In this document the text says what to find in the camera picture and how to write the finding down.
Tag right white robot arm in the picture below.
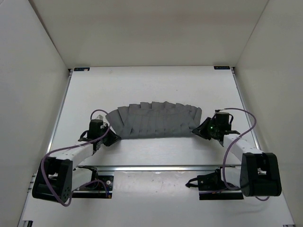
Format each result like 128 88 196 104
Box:
186 110 282 201

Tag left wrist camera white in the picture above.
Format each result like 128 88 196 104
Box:
94 114 104 122

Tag blue label left corner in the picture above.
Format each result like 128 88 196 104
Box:
73 67 90 71

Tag blue label right corner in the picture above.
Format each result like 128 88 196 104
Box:
214 66 231 70

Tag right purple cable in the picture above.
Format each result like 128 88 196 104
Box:
198 107 270 201

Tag purple cable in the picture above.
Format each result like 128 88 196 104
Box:
40 109 111 207
198 107 270 201

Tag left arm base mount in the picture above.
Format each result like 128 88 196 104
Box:
72 166 114 199

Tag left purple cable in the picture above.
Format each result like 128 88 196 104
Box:
40 109 111 207

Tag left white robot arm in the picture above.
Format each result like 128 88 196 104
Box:
32 119 121 207

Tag grey pleated skirt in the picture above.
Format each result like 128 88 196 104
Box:
106 101 202 140

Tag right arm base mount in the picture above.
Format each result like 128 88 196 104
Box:
185 169 244 201

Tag aluminium rail front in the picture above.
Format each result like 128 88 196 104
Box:
71 164 267 174

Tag blue label corner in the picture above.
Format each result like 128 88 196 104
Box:
214 66 231 70
73 67 90 71

